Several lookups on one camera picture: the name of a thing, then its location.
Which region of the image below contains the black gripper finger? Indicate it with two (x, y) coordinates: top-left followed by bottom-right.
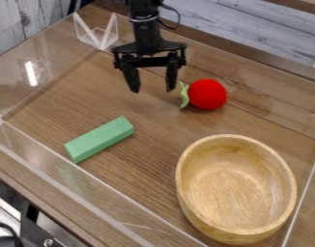
(122, 63), (141, 93)
(165, 62), (178, 92)

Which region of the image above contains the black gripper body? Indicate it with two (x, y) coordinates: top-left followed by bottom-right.
(111, 41), (187, 69)

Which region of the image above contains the red toy strawberry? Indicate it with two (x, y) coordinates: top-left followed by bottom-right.
(178, 78), (228, 110)

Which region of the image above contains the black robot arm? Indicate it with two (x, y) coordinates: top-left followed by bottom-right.
(111, 0), (187, 93)

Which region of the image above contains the green rectangular block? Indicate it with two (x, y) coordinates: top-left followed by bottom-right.
(64, 116), (134, 163)

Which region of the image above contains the wooden bowl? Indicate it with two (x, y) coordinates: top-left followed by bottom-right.
(175, 134), (297, 245)

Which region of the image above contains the black cable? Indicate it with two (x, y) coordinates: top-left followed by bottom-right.
(157, 3), (182, 32)

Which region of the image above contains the clear acrylic corner bracket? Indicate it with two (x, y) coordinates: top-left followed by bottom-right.
(72, 14), (119, 51)

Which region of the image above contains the clear acrylic tray wall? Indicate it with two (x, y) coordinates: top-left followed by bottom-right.
(0, 118), (208, 247)

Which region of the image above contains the black metal table frame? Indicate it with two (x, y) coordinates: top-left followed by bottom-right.
(19, 203), (79, 247)

